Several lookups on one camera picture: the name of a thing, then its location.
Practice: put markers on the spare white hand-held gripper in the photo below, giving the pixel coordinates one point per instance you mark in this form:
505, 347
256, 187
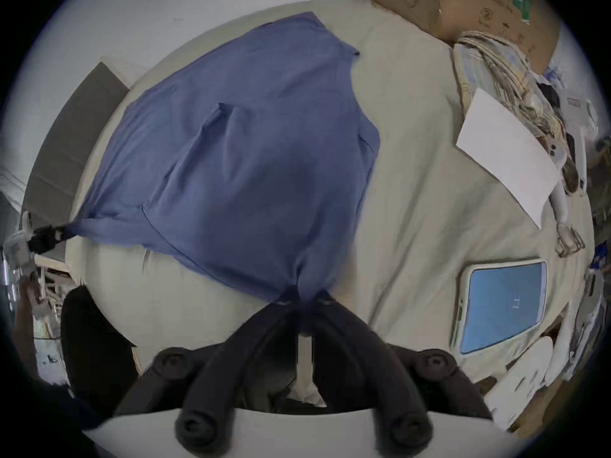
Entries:
575, 131

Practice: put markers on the white tablet with blue screen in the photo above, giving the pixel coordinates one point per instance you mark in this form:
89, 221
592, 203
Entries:
503, 303

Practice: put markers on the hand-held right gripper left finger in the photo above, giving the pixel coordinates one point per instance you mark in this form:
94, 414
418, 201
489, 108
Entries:
224, 365

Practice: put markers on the striped folded cloth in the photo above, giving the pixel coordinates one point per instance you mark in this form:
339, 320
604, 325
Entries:
506, 72

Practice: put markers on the white paper sheet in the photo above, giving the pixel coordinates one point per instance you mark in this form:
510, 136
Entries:
506, 153

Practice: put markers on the person's left hand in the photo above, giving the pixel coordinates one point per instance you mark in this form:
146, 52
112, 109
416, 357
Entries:
26, 303

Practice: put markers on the blue shirt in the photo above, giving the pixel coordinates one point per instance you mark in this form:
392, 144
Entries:
248, 160

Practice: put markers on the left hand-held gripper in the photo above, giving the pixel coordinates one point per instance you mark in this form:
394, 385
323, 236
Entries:
16, 253

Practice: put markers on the grey padded headboard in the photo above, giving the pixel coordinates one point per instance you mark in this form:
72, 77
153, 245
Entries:
71, 150

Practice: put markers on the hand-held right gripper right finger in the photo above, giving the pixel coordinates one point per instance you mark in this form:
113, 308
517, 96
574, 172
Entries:
363, 351

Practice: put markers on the person's legs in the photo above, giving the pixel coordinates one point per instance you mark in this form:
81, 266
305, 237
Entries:
93, 351

